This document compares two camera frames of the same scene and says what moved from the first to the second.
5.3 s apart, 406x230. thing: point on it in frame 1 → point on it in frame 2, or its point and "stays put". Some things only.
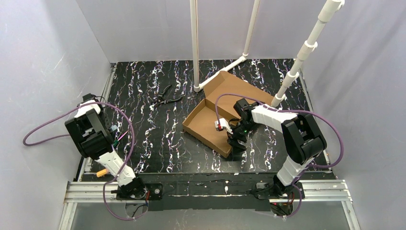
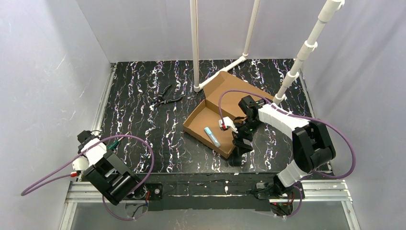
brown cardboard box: (221, 95) stays put
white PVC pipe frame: (324, 18) stays put
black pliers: (161, 100) stays put
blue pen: (113, 127) → (212, 137)
